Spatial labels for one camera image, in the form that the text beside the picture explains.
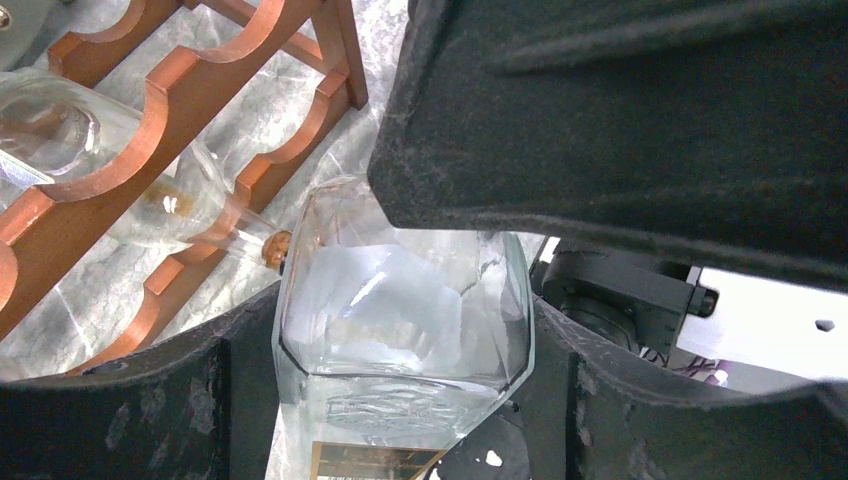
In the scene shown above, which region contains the wooden wine rack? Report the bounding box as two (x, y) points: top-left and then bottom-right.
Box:
(1, 1), (368, 374)

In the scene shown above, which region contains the clear bottle rack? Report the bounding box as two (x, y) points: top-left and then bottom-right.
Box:
(1, 68), (142, 210)
(108, 142), (292, 273)

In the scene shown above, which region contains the clear bottle orange label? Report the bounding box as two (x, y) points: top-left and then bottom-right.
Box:
(272, 176), (535, 479)

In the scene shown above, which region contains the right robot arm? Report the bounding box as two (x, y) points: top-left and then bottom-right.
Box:
(368, 1), (847, 380)

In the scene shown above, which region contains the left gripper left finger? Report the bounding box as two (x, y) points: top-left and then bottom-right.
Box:
(1, 286), (279, 479)

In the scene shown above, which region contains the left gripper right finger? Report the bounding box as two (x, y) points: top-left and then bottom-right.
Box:
(516, 300), (847, 479)

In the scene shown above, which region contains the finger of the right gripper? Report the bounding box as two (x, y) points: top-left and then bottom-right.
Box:
(367, 1), (847, 290)

